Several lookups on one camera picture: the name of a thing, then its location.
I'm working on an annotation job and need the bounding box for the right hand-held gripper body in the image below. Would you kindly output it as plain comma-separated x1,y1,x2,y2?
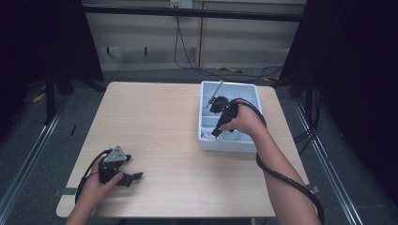
205,80,239,126

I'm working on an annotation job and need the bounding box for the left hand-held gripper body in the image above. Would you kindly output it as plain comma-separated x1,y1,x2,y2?
99,144,132,186

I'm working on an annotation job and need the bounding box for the white divided storage box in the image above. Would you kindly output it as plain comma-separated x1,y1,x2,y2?
197,80,265,154

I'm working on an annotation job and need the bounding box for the person's right hand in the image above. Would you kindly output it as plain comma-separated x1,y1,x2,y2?
219,102,268,141

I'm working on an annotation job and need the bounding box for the person's left hand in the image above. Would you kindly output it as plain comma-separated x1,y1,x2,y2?
75,155,125,207

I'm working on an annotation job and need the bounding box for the black metal stand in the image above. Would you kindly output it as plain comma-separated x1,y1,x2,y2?
42,67,75,126

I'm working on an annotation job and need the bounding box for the black horizontal bar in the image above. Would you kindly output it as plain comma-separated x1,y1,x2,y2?
82,5,304,23

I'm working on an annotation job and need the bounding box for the dark curtain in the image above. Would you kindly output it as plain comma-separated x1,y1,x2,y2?
0,0,105,132
277,0,398,205

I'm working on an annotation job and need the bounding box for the left hand-held gripper black cable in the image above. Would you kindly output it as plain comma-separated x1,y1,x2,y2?
75,148,113,204

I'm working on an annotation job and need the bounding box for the hand-held gripper black cable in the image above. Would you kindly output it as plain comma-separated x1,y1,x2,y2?
229,97,326,225
75,148,113,204

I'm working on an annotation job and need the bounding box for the yellow strap on floor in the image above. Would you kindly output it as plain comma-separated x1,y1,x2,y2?
32,91,47,104
216,65,246,75

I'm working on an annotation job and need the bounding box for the black hanging cable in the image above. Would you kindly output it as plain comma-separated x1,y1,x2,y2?
174,15,284,83

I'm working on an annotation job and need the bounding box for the right hand-held gripper black cable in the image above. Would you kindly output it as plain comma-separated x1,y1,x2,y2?
229,97,326,225

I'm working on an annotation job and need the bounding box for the metal floor rail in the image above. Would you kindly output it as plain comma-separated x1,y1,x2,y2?
0,102,65,218
292,98,364,225

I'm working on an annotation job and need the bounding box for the bundle of black cables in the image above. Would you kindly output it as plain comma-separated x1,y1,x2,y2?
293,88,324,155

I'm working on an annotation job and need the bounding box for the white wall socket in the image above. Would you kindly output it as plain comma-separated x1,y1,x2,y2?
170,0,192,9

